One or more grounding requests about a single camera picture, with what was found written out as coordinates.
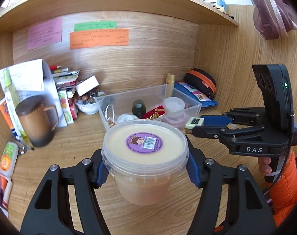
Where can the orange cream tube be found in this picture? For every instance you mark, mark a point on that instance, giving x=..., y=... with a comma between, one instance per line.
x=5, y=113

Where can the brown lidded ceramic mug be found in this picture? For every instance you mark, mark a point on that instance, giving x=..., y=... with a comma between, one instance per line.
x=38, y=121

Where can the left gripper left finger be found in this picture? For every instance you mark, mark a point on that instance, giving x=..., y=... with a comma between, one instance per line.
x=49, y=210

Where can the yellow lotion tube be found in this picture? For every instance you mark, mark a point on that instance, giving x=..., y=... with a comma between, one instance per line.
x=170, y=82

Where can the dark green glass bottle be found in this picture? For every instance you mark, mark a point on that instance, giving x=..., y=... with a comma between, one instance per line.
x=138, y=108

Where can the green sticky note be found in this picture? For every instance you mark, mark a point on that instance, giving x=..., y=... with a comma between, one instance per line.
x=95, y=25

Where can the red velvet gold pouch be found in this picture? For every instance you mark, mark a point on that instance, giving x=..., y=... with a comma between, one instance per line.
x=154, y=113

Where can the white orange lotion bottle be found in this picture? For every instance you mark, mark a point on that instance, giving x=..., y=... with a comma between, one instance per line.
x=8, y=159

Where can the lip balm stick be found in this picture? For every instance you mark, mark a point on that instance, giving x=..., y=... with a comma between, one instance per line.
x=6, y=191

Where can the white round lidded jar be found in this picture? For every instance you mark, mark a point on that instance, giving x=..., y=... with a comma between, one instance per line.
x=173, y=106

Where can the fruit candy box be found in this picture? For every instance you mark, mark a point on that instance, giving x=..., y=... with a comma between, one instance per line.
x=65, y=106

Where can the right hand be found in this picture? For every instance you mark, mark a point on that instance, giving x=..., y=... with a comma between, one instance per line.
x=264, y=165

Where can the stack of books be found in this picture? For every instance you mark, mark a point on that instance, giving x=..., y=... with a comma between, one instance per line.
x=64, y=77

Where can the white cloth pouch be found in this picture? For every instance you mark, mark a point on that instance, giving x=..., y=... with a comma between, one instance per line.
x=125, y=117

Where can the green spray bottle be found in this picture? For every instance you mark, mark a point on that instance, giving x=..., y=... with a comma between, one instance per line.
x=12, y=101

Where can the yellow cream tub purple label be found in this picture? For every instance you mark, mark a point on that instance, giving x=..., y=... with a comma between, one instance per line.
x=144, y=156

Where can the clear plastic storage bin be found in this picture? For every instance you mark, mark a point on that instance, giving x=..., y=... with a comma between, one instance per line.
x=114, y=105

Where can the pink sticky note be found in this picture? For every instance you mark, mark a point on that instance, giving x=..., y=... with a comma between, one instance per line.
x=46, y=33

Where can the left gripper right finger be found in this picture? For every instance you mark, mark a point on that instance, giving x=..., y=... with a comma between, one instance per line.
x=247, y=209

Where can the orange sticky note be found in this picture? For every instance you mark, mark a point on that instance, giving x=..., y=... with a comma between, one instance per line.
x=99, y=37

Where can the blue patchwork fabric pouch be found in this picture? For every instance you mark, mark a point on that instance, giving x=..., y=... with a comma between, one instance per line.
x=195, y=94

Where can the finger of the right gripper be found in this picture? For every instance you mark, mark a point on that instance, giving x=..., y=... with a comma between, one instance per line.
x=212, y=120
x=212, y=135

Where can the white cardboard box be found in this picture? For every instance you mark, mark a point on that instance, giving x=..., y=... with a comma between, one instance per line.
x=87, y=85

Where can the white bowl of trinkets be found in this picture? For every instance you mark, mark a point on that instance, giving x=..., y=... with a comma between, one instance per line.
x=89, y=102

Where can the nail clipper keychain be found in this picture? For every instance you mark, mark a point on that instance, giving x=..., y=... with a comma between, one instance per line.
x=23, y=148

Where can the black orange zip case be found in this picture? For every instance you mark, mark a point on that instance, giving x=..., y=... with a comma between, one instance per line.
x=202, y=81

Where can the orange sleeve forearm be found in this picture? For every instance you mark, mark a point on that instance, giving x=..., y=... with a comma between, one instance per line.
x=284, y=192

